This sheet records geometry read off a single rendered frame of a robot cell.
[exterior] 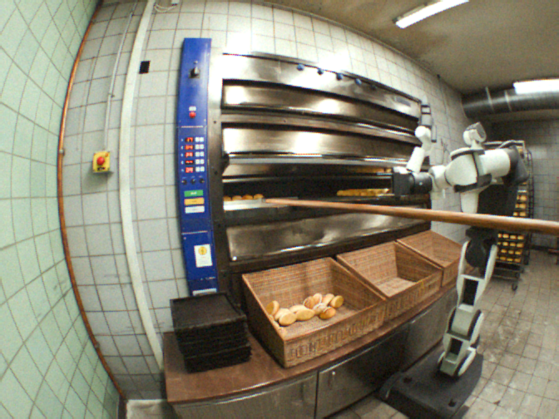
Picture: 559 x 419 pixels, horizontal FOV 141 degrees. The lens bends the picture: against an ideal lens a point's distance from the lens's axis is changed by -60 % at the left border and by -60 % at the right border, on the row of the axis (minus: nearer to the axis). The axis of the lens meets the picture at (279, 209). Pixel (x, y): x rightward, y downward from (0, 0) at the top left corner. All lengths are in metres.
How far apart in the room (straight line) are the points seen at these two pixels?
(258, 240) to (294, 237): 0.21
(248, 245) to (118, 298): 0.76
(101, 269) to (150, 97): 0.89
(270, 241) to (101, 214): 0.90
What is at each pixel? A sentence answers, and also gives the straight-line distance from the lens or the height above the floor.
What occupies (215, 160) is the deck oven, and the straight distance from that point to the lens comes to 1.21.
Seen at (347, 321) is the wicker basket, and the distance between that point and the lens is 1.07.
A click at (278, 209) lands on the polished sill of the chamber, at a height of 1.16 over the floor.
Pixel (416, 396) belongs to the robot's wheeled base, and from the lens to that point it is 1.45.
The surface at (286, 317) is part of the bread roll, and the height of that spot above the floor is 0.64.
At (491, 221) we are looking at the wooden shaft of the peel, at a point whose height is 1.19.
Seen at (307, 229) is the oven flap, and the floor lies 1.04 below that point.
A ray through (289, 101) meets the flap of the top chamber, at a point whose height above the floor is 1.78.
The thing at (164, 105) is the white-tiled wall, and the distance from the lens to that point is 1.27.
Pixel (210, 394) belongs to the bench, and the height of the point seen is 0.58.
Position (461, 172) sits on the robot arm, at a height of 1.31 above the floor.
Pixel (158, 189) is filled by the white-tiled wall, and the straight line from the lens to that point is 1.19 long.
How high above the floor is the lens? 1.27
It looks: 5 degrees down
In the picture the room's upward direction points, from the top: 3 degrees counter-clockwise
